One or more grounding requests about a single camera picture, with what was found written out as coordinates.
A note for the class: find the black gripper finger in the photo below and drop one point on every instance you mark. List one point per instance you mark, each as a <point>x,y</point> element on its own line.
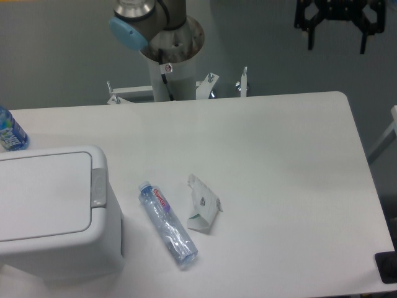
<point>309,25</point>
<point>361,21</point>

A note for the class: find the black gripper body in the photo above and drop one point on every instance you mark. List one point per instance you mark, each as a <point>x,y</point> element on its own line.
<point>339,10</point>

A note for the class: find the white trash can body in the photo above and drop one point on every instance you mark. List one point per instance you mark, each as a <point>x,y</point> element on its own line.
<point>96,251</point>

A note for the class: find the white trash can lid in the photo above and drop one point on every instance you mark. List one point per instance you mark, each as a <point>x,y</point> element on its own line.
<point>44,196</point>

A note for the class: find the crumpled white paper carton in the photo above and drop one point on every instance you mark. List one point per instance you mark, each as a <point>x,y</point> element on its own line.
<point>206,205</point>

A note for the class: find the empty clear plastic bottle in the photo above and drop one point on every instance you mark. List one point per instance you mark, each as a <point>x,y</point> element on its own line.
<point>167,224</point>

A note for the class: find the black clamp at table edge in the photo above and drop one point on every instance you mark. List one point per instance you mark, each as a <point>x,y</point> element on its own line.
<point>386,264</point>

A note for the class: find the grey lid push button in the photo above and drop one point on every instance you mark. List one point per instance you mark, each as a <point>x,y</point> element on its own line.
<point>98,187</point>

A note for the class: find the blue labelled water bottle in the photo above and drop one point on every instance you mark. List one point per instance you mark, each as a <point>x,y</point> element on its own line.
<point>13,137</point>

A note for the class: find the white frame at right edge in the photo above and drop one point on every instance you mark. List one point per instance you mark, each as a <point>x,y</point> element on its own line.
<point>385,139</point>

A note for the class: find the white pedestal base frame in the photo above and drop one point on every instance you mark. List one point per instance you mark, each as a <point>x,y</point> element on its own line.
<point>204,89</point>

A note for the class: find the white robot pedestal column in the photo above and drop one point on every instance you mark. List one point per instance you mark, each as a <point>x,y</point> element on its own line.
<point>172,81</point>

